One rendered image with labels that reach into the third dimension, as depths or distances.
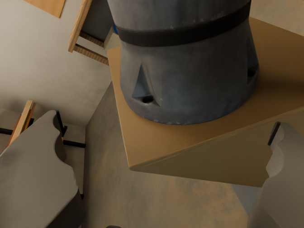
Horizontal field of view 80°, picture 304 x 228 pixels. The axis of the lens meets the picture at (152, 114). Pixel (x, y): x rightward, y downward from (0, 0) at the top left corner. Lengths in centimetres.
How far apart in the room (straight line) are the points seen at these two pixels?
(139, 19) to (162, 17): 2
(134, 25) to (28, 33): 308
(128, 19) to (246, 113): 16
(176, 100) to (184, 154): 6
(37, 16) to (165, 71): 298
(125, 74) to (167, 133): 9
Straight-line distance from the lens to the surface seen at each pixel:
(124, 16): 19
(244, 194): 47
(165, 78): 19
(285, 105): 25
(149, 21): 18
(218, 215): 119
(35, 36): 324
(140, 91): 22
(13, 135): 312
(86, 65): 330
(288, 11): 135
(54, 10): 304
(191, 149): 20
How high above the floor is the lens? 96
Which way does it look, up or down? 31 degrees down
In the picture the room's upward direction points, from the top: 71 degrees counter-clockwise
